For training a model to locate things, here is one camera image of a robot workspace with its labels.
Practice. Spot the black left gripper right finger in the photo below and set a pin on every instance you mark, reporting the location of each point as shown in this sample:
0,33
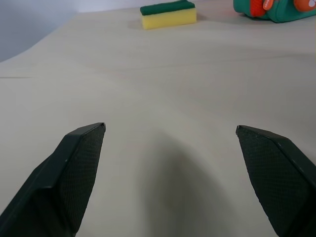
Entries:
274,177

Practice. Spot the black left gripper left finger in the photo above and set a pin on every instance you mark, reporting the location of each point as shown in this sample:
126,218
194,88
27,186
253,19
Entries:
61,182

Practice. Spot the teal orange toy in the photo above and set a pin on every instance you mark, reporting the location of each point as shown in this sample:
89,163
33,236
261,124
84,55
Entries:
276,10

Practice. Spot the yellow sponge with green top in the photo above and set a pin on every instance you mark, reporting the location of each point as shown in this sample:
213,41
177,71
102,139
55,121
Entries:
168,16

